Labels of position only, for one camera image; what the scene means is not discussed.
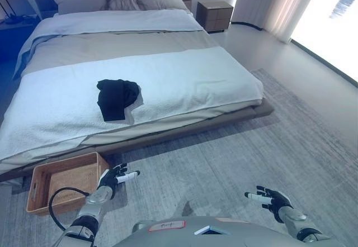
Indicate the robot left hand black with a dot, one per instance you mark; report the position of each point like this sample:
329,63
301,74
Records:
110,179

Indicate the robot right hand black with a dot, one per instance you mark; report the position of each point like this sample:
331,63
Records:
275,201

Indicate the white garment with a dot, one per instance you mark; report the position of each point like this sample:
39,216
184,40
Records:
129,115

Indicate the black garment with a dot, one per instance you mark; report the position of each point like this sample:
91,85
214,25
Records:
114,99

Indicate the robot left arm silver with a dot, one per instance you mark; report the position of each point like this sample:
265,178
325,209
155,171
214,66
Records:
89,209

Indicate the robot right arm silver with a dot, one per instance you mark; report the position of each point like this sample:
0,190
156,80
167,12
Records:
296,220

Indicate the woven brown basket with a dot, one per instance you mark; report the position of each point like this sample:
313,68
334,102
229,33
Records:
70,178

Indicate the beige bed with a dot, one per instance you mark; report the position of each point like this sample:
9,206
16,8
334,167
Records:
126,44

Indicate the grey area rug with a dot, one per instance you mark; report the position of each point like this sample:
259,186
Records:
237,160

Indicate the robot torso grey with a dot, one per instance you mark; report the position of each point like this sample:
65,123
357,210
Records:
179,235

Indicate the white textured blanket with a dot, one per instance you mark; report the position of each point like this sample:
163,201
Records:
181,85

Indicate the dark bedside table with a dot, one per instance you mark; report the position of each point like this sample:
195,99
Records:
14,38

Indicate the black router with antennas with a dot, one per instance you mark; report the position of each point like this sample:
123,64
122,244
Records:
11,20

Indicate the brown wooden nightstand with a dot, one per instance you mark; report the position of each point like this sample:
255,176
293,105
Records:
214,16

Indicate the bright window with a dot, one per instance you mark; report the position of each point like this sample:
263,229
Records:
330,15

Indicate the sheer white curtain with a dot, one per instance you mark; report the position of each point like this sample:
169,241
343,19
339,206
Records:
268,4

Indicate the brown bed frame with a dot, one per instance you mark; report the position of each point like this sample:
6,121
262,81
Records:
223,121

